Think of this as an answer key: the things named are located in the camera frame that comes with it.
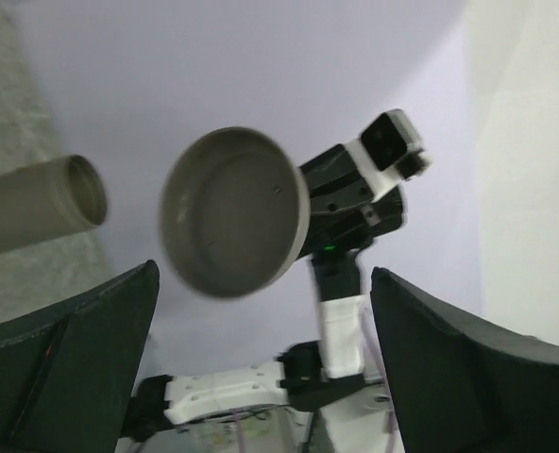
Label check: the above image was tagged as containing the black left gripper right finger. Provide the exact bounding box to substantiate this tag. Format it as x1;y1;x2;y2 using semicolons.
371;268;559;453

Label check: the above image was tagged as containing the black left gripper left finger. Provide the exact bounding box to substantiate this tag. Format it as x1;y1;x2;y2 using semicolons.
0;260;160;453

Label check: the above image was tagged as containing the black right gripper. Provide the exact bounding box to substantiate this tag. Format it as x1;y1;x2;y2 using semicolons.
299;144;405;258

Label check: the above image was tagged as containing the grey lid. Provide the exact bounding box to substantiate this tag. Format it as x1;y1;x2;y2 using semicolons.
159;126;311;299

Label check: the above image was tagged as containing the grey metal cup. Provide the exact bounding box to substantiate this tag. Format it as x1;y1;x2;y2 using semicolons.
0;155;108;254

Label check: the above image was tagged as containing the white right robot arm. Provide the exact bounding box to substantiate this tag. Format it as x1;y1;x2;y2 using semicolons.
121;139;420;451

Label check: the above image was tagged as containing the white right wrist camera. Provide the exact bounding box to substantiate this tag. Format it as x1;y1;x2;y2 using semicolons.
344;109;432;202

